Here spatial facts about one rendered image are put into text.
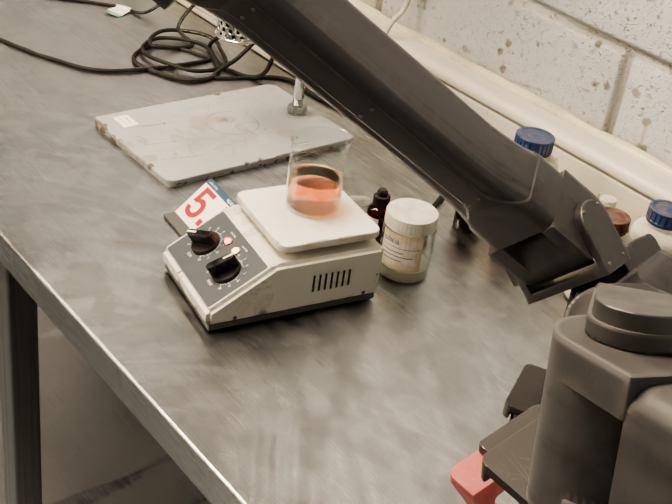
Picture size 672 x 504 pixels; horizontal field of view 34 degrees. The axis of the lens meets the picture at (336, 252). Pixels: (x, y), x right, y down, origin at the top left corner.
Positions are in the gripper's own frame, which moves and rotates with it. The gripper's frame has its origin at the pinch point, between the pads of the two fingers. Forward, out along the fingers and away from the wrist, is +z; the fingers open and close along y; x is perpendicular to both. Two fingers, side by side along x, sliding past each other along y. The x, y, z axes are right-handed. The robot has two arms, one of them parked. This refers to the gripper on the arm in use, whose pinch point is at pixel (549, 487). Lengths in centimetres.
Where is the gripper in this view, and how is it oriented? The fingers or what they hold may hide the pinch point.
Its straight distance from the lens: 97.1
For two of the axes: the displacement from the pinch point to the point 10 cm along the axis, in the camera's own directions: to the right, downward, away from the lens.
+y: -9.0, -3.2, 3.0
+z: -1.3, 8.5, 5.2
